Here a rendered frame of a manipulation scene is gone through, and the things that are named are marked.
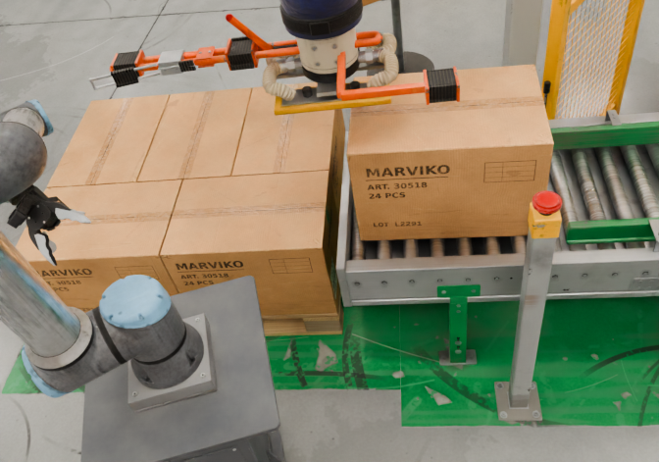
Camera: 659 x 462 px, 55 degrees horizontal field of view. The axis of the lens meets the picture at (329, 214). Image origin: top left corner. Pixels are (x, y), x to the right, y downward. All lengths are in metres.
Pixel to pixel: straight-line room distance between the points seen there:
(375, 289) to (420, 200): 0.34
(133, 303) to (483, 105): 1.19
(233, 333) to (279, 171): 0.91
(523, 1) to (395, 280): 1.42
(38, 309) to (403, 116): 1.20
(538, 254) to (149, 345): 1.01
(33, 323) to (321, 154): 1.47
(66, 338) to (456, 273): 1.18
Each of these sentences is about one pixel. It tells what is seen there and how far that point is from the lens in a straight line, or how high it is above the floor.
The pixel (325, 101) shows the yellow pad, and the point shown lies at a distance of 1.86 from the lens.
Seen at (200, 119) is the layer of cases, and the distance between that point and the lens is 2.93.
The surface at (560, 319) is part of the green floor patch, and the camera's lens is 2.70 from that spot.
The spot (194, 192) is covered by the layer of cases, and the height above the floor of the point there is 0.54.
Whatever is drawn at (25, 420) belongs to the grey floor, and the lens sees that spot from 2.93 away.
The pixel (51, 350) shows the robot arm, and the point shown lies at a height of 1.11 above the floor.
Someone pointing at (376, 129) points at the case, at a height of 0.95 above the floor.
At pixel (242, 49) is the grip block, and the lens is 1.93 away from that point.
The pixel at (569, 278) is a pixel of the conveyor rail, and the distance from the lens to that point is 2.17.
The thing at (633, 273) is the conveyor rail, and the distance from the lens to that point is 2.21.
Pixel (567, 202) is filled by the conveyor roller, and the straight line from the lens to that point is 2.34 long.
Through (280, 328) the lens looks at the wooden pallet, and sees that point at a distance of 2.69.
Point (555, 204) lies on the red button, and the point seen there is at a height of 1.04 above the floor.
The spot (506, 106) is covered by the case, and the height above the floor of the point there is 0.95.
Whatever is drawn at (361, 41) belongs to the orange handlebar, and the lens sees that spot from 1.87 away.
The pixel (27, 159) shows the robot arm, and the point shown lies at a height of 1.59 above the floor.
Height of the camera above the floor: 2.21
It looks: 46 degrees down
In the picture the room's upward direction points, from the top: 12 degrees counter-clockwise
